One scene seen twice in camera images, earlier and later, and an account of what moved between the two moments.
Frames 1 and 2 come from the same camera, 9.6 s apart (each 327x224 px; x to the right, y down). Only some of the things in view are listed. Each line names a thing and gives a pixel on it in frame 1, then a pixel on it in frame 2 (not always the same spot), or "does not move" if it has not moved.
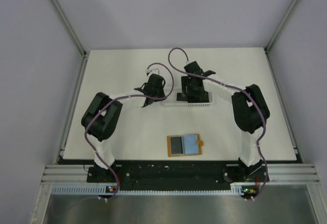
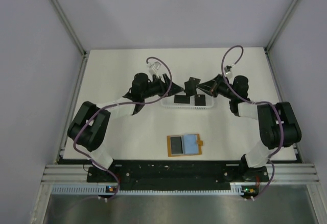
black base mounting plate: (177, 176) does not move
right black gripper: (186, 90) → (211, 87)
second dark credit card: (176, 145) does not move
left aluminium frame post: (63, 15) does not move
